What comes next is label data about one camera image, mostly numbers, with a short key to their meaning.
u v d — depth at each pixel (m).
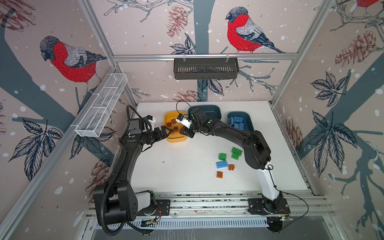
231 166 0.87
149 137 0.69
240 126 1.04
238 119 1.09
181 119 0.79
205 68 1.04
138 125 0.65
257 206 0.73
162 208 0.73
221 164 0.88
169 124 1.05
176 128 1.03
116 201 0.40
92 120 0.71
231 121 1.07
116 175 0.43
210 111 1.15
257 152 0.55
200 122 0.73
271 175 0.59
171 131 1.09
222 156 0.91
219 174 0.83
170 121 1.07
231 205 0.76
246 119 1.06
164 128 0.74
